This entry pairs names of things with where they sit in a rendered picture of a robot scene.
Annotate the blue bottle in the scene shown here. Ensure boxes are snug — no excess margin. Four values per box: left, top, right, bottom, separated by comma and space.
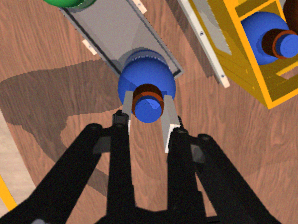
240, 11, 298, 65
118, 49, 176, 123

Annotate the grey rectangular tray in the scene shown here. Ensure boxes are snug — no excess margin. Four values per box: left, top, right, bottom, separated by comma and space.
58, 0, 184, 79

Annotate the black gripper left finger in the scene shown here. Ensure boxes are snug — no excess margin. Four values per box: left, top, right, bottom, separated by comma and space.
0, 91, 137, 224

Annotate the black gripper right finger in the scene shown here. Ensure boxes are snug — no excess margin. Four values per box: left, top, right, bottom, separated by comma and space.
161, 95, 282, 224

